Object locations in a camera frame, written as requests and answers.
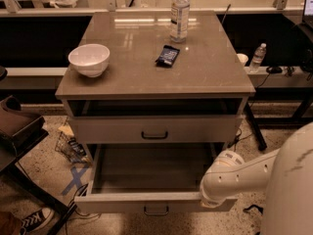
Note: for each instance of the white paper cup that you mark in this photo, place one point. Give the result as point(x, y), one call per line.
point(243, 58)

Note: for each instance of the dark blue snack packet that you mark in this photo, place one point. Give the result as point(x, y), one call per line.
point(167, 56)

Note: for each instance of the wire basket on floor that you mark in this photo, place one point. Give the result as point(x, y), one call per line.
point(70, 149)

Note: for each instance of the drawer with handle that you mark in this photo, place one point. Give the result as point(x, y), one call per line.
point(153, 179)
point(127, 130)

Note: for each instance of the black computer mouse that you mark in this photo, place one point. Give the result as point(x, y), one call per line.
point(274, 69)

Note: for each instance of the white bowl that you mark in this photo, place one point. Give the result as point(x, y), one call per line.
point(90, 60)

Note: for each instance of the black chair base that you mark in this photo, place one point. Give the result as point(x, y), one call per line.
point(254, 207)

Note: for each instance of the black side table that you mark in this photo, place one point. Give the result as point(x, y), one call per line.
point(20, 132)

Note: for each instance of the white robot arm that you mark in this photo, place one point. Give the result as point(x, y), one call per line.
point(285, 175)

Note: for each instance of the black and white sneaker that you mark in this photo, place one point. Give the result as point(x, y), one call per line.
point(36, 220)

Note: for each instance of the grey drawer cabinet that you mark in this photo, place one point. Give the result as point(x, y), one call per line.
point(207, 79)

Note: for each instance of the small water bottle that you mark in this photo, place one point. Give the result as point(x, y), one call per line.
point(258, 56)

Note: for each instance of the large clear water bottle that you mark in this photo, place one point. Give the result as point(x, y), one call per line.
point(179, 20)

